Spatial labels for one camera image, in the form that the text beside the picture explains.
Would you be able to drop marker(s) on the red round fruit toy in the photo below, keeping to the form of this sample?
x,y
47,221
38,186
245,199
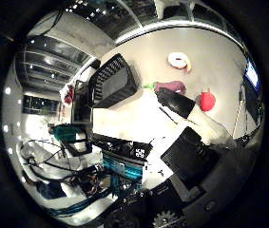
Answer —
x,y
207,100

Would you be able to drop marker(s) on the purple eggplant toy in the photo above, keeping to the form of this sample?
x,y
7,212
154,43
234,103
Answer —
x,y
172,85

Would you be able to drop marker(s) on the person in teal top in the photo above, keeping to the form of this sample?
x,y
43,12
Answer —
x,y
62,133

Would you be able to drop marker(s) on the black plastic lattice basket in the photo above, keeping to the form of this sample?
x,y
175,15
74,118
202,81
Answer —
x,y
115,84

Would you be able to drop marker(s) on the red cloth item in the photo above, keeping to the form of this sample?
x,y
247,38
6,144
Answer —
x,y
68,95

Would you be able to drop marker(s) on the white and orange donut toy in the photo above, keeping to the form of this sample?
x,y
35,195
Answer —
x,y
178,60

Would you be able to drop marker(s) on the lit computer monitor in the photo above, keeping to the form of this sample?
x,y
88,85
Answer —
x,y
252,75

